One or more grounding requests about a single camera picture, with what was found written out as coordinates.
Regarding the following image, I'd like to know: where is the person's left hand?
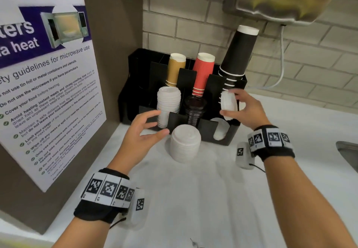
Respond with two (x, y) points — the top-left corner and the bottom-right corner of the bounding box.
(107, 110), (170, 176)

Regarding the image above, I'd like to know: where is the person's right hand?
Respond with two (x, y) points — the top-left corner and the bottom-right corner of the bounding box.
(219, 89), (272, 131)

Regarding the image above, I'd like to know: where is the thin stack of white lids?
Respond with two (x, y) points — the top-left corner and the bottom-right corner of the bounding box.
(219, 90), (239, 121)

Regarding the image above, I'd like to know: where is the short stack of black lids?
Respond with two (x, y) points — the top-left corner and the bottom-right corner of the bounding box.
(183, 95), (207, 128)

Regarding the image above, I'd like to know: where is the black cup and lid organizer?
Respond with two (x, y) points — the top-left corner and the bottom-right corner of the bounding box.
(118, 48), (248, 146)

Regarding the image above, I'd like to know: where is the person's left forearm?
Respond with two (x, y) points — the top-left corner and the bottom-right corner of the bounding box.
(51, 217), (110, 248)

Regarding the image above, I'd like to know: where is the person's right forearm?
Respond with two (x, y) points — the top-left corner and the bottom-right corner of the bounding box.
(263, 155), (358, 248)

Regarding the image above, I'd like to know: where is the right marker wristband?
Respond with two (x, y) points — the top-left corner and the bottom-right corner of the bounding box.
(247, 125), (296, 162)

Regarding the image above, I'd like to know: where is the marker wristband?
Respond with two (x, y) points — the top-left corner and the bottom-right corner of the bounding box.
(247, 125), (296, 162)
(73, 168), (135, 224)

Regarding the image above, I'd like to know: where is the left marker wristband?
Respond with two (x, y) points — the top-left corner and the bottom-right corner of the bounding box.
(73, 168), (135, 224)

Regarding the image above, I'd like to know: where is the stack of black paper cups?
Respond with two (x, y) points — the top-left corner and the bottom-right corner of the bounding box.
(218, 25), (260, 94)

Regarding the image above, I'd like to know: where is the stack of red paper cups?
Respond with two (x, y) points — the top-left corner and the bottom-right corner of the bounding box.
(192, 52), (216, 97)

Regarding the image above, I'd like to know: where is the stack of gold paper cups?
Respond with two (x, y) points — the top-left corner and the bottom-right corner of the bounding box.
(165, 53), (187, 87)

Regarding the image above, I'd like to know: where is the microwave safety poster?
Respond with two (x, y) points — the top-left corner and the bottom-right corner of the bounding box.
(0, 0), (107, 192)

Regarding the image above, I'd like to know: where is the steel sink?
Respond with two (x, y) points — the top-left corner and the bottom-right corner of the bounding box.
(335, 141), (358, 173)

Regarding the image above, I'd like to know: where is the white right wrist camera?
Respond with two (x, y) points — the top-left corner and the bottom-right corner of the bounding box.
(235, 142), (255, 170)

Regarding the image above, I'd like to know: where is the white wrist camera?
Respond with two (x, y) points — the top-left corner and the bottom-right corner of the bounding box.
(127, 188), (146, 227)
(235, 142), (255, 170)

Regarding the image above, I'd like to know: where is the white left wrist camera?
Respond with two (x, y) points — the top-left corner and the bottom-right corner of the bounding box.
(127, 188), (146, 227)

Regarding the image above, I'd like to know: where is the white power cable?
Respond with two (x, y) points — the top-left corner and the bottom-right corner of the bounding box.
(246, 25), (286, 90)

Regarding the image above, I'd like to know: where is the black left camera cable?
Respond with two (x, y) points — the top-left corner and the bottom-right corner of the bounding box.
(109, 217), (126, 229)

